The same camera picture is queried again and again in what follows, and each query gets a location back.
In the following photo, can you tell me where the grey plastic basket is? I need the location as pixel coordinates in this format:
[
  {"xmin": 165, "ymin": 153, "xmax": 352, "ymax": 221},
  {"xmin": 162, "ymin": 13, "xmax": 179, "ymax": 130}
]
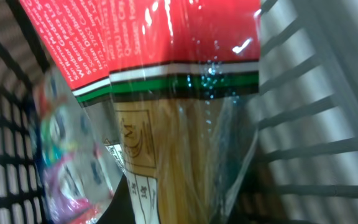
[{"xmin": 0, "ymin": 1, "xmax": 358, "ymax": 223}]

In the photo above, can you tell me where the red orange biscuit pack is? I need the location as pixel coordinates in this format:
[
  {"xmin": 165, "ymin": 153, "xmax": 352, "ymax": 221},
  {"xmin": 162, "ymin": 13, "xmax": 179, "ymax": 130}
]
[{"xmin": 21, "ymin": 0, "xmax": 261, "ymax": 223}]

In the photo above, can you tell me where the Kleenex tissue multipack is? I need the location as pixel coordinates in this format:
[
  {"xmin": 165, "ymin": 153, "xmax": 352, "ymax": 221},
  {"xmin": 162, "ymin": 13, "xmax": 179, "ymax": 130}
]
[{"xmin": 33, "ymin": 67, "xmax": 122, "ymax": 223}]

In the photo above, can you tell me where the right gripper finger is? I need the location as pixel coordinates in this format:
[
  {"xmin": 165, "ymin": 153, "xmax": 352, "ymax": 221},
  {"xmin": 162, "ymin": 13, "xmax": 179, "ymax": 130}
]
[{"xmin": 97, "ymin": 175, "xmax": 135, "ymax": 224}]

